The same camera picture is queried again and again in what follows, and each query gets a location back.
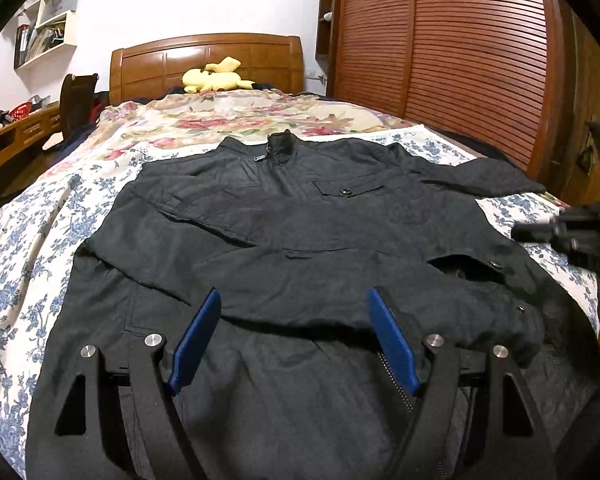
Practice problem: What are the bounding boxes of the narrow wooden shelf unit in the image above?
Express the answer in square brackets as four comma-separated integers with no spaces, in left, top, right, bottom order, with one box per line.
[316,0,343,56]

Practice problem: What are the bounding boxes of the wooden headboard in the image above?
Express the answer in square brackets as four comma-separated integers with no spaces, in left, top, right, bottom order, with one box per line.
[109,33,306,106]

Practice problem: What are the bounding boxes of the wooden door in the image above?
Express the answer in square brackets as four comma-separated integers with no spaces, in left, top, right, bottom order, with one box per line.
[560,5,600,206]

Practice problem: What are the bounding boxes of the wooden desk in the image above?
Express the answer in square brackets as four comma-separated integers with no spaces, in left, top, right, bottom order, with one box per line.
[0,102,63,171]

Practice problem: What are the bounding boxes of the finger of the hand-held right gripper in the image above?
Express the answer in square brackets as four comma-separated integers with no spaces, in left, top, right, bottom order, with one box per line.
[512,203,600,261]

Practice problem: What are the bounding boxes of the black jacket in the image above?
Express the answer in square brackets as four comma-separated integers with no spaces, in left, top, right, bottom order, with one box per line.
[25,130,600,480]

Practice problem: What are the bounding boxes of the metal door handle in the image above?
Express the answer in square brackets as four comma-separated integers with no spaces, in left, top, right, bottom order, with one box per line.
[577,144,595,177]

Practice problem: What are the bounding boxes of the blue floral bed sheet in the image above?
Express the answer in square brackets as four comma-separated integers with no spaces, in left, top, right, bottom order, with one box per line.
[0,127,600,441]

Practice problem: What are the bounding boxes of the dark wooden chair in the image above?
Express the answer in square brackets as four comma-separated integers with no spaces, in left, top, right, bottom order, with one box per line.
[60,73,101,141]

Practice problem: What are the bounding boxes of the slatted wooden wardrobe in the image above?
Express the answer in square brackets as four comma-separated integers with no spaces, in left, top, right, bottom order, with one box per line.
[330,0,566,186]

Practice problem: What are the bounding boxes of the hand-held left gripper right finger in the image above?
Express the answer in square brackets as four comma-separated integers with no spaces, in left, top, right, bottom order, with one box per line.
[367,287,563,480]

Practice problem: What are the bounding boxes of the red floral blanket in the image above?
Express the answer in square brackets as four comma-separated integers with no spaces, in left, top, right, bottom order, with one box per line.
[87,87,416,161]

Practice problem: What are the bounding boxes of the white wall shelf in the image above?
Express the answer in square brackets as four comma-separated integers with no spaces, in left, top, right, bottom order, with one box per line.
[12,0,88,71]

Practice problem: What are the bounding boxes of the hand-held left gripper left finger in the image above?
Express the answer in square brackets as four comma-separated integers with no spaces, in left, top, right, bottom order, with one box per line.
[26,287,222,480]

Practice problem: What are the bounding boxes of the yellow plush toy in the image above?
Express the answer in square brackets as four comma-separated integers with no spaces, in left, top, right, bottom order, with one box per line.
[181,57,256,94]

